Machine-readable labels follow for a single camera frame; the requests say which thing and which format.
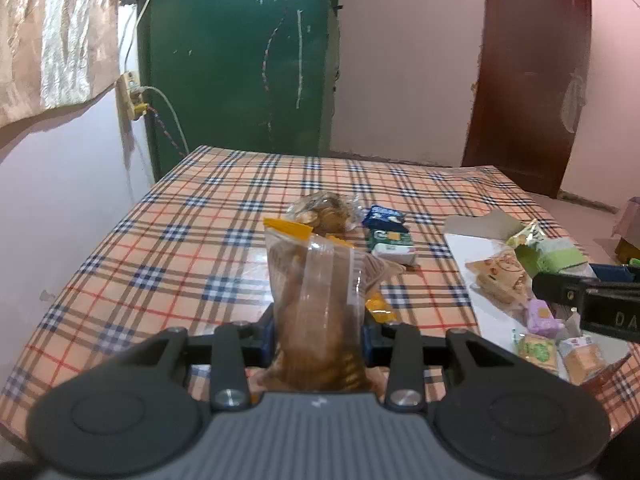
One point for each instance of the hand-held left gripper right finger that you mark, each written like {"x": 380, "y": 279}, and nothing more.
{"x": 368, "y": 347}

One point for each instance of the orange-topped bag of brown cookies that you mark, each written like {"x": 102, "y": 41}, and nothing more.
{"x": 310, "y": 310}

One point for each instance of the plaid tablecloth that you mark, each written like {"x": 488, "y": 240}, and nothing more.
{"x": 200, "y": 240}

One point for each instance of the purple snack packet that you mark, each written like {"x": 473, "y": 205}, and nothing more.
{"x": 542, "y": 316}

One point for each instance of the tan wrapped cake packet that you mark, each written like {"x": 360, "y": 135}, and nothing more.
{"x": 582, "y": 360}

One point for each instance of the brown wooden door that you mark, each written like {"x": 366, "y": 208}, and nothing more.
{"x": 530, "y": 75}

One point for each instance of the green and white snack packet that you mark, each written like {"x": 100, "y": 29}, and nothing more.
{"x": 390, "y": 245}

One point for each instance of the beige curtain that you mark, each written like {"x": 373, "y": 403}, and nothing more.
{"x": 55, "y": 35}

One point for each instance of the green cookie packet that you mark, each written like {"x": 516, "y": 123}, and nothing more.
{"x": 537, "y": 352}

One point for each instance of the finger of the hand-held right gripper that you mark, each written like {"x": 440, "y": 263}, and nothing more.
{"x": 565, "y": 287}
{"x": 612, "y": 272}

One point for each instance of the brown cardboard box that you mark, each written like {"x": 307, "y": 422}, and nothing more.
{"x": 630, "y": 230}

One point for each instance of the white cardboard box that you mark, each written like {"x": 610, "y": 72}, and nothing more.
{"x": 465, "y": 250}

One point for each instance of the orange snack packet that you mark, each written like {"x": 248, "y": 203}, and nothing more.
{"x": 380, "y": 310}

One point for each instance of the blue snack packet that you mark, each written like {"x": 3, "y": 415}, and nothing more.
{"x": 382, "y": 216}

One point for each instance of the yellow-green snack packet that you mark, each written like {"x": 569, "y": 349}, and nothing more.
{"x": 525, "y": 234}

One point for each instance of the green door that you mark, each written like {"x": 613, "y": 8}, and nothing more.
{"x": 225, "y": 60}

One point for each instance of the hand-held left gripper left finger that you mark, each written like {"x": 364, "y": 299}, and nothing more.
{"x": 269, "y": 345}

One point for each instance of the beige printed snack packet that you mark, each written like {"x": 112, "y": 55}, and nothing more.
{"x": 495, "y": 272}

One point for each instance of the light green snack packet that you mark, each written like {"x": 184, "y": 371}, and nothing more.
{"x": 560, "y": 257}

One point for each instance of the clear bag of round cookies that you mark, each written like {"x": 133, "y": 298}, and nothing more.
{"x": 325, "y": 212}

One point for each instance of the yellowed wall socket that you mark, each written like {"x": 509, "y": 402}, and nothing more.
{"x": 131, "y": 95}

